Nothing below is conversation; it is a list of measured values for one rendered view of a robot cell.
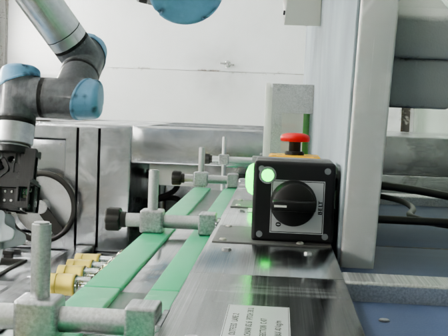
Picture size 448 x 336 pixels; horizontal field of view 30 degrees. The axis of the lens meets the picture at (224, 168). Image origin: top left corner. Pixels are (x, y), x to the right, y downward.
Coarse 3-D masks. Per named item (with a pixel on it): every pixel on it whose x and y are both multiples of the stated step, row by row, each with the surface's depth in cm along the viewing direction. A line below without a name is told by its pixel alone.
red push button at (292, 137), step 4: (284, 136) 112; (288, 136) 111; (292, 136) 111; (296, 136) 111; (300, 136) 111; (304, 136) 111; (308, 136) 112; (284, 140) 112; (288, 140) 111; (292, 140) 111; (296, 140) 111; (300, 140) 111; (304, 140) 111; (308, 140) 112; (292, 144) 112; (296, 144) 112; (300, 144) 113; (292, 148) 112; (296, 148) 112; (300, 148) 113
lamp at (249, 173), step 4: (252, 164) 113; (248, 168) 113; (252, 168) 112; (248, 172) 112; (252, 172) 112; (248, 176) 112; (252, 176) 112; (248, 180) 112; (252, 180) 112; (248, 184) 112; (252, 184) 112; (248, 188) 112; (252, 188) 112; (252, 192) 112
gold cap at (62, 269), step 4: (60, 268) 136; (64, 268) 136; (68, 268) 136; (72, 268) 136; (76, 268) 136; (80, 268) 135; (56, 272) 135; (60, 272) 135; (64, 272) 135; (68, 272) 135; (72, 272) 135; (76, 272) 135; (80, 272) 135
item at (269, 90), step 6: (270, 84) 160; (270, 90) 159; (270, 96) 159; (270, 102) 159; (270, 108) 159; (270, 114) 159; (264, 120) 159; (270, 120) 160; (264, 126) 159; (270, 126) 160; (264, 132) 159; (270, 132) 160; (264, 138) 159; (270, 138) 160; (264, 144) 159; (264, 150) 159
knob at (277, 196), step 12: (276, 192) 80; (288, 192) 79; (300, 192) 79; (312, 192) 80; (276, 204) 78; (288, 204) 78; (300, 204) 78; (312, 204) 78; (276, 216) 80; (288, 216) 79; (300, 216) 79; (312, 216) 81
